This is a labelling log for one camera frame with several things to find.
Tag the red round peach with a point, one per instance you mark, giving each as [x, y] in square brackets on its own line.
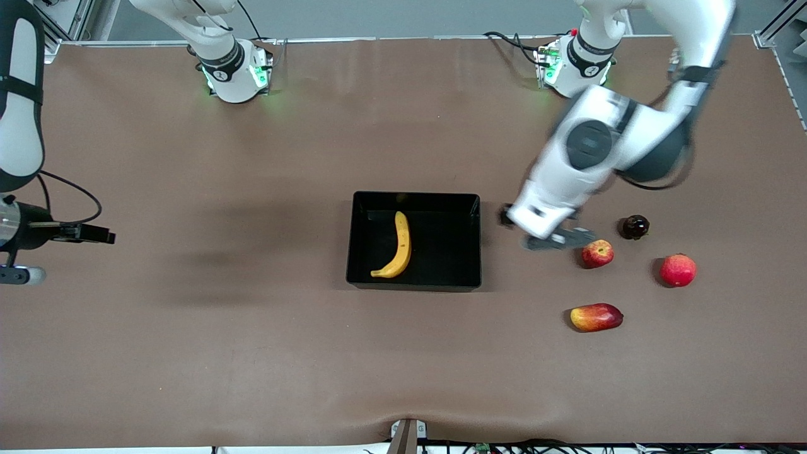
[678, 270]

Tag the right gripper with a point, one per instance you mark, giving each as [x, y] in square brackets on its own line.
[33, 232]

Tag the dark purple plum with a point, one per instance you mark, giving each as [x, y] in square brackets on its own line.
[635, 226]

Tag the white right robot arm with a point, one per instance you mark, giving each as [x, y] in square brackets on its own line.
[19, 145]

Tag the yellow banana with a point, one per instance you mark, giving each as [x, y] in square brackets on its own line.
[403, 243]

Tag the brown table mat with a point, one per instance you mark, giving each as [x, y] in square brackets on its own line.
[252, 347]

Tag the black plastic tray box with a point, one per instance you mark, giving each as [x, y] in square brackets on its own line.
[441, 265]

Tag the red yellow mango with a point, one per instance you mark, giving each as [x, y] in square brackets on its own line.
[596, 317]

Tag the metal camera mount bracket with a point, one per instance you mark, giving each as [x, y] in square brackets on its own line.
[406, 438]

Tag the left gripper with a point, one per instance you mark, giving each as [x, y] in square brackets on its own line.
[504, 215]

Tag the aluminium frame corner profile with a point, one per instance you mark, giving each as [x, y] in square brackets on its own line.
[778, 25]

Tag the small red apple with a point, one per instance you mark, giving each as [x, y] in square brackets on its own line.
[597, 254]

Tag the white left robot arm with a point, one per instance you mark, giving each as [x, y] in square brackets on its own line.
[700, 25]

